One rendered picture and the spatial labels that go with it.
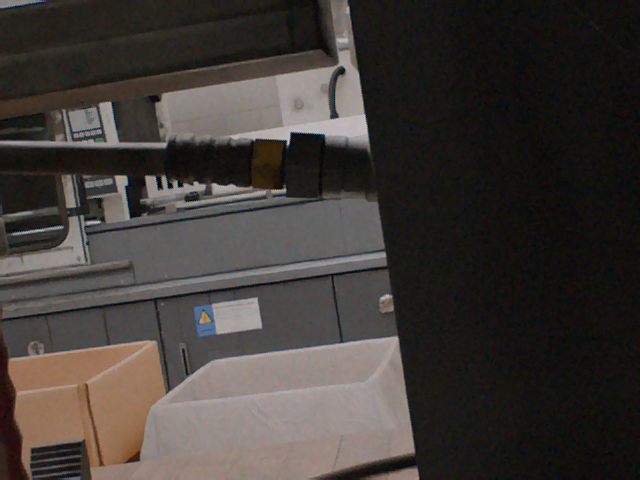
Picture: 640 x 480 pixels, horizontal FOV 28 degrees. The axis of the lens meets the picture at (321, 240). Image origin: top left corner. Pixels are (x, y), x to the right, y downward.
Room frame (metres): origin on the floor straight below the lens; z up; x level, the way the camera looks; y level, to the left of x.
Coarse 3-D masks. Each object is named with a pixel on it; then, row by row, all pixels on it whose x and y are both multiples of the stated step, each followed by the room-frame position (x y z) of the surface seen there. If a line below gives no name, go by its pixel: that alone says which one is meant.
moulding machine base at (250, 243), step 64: (128, 256) 5.01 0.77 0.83; (192, 256) 4.97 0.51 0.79; (256, 256) 4.94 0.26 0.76; (320, 256) 4.90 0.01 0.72; (384, 256) 4.83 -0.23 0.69; (64, 320) 5.06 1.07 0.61; (128, 320) 5.02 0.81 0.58; (192, 320) 4.98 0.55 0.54; (256, 320) 4.94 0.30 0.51; (320, 320) 4.90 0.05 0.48; (384, 320) 4.86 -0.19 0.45
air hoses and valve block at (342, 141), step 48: (0, 144) 0.50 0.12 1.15; (48, 144) 0.50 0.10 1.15; (96, 144) 0.50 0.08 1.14; (144, 144) 0.49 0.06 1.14; (192, 144) 0.48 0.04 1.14; (240, 144) 0.48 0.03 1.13; (288, 144) 0.49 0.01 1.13; (336, 144) 0.48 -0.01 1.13; (288, 192) 0.48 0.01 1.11; (336, 192) 0.48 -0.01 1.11
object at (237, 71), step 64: (64, 0) 0.37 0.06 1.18; (128, 0) 0.37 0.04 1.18; (192, 0) 0.37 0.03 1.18; (256, 0) 0.37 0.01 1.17; (320, 0) 0.39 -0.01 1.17; (0, 64) 0.37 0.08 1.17; (64, 64) 0.37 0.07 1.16; (128, 64) 0.37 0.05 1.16; (192, 64) 0.37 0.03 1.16; (256, 64) 0.38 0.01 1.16; (320, 64) 0.42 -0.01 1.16; (0, 256) 0.51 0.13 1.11
